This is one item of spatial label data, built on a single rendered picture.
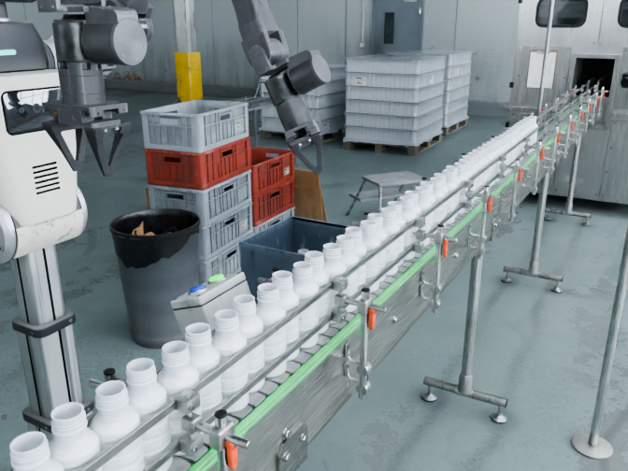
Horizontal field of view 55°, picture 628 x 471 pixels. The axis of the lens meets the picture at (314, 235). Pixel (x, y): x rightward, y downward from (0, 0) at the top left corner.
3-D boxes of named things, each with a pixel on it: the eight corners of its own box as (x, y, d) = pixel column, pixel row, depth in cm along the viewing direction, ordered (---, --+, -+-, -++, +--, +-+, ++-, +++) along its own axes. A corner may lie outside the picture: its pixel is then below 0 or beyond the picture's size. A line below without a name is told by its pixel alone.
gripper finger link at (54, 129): (81, 179, 83) (73, 110, 80) (47, 173, 86) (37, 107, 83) (119, 170, 88) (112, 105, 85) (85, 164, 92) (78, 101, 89)
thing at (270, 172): (254, 196, 422) (253, 165, 415) (206, 190, 439) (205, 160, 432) (295, 178, 473) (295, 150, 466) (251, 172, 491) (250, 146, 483)
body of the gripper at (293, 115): (317, 130, 125) (303, 97, 124) (318, 127, 114) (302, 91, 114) (289, 143, 125) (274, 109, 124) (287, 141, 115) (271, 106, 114)
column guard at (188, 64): (192, 116, 1090) (188, 52, 1054) (176, 114, 1109) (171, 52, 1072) (206, 113, 1123) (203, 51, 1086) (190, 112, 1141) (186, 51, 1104)
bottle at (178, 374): (183, 426, 94) (176, 332, 88) (212, 441, 91) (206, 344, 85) (153, 448, 89) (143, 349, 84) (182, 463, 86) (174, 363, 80)
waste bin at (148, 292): (167, 363, 300) (156, 241, 278) (104, 340, 321) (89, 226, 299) (224, 325, 337) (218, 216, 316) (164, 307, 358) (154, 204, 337)
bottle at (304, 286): (309, 353, 115) (308, 273, 109) (282, 345, 117) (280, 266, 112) (323, 339, 120) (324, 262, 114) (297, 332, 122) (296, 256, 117)
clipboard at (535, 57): (552, 89, 519) (557, 49, 508) (524, 88, 530) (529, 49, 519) (553, 89, 522) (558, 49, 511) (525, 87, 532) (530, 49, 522)
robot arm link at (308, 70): (270, 48, 123) (245, 49, 115) (315, 21, 116) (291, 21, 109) (293, 104, 124) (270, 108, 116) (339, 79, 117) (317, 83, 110)
